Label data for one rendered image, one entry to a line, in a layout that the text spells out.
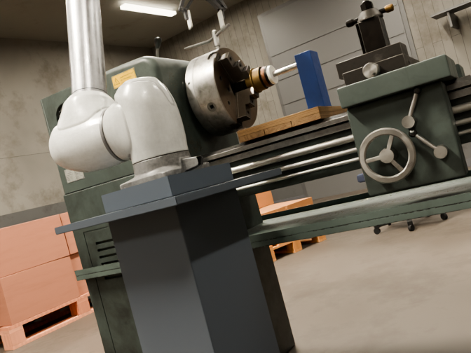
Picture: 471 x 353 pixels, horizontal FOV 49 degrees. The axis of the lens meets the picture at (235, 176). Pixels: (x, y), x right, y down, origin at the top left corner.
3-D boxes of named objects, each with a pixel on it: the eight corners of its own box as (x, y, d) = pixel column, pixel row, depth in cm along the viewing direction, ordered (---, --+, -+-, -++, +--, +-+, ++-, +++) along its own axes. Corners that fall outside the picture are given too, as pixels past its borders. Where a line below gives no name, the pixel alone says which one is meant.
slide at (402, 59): (345, 88, 154) (342, 73, 154) (378, 91, 192) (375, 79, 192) (407, 68, 146) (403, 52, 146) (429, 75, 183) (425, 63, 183)
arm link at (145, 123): (172, 151, 129) (148, 66, 129) (112, 169, 136) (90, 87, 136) (200, 148, 144) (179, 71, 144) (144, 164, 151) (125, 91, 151)
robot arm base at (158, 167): (179, 173, 124) (172, 150, 124) (118, 190, 138) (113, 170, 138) (223, 162, 139) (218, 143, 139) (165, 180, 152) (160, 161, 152)
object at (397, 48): (338, 79, 165) (334, 64, 165) (347, 80, 174) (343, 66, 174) (404, 57, 155) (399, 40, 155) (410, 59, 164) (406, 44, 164)
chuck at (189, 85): (194, 134, 187) (178, 50, 190) (237, 139, 214) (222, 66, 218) (202, 131, 185) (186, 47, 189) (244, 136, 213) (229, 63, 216)
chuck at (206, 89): (202, 131, 185) (186, 47, 189) (244, 136, 213) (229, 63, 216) (223, 124, 181) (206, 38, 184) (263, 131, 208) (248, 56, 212)
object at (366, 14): (355, 23, 162) (352, 14, 162) (361, 26, 169) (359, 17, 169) (380, 13, 158) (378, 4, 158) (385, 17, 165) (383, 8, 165)
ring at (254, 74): (240, 70, 190) (261, 61, 185) (251, 71, 198) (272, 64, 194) (246, 94, 190) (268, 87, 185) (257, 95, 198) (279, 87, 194)
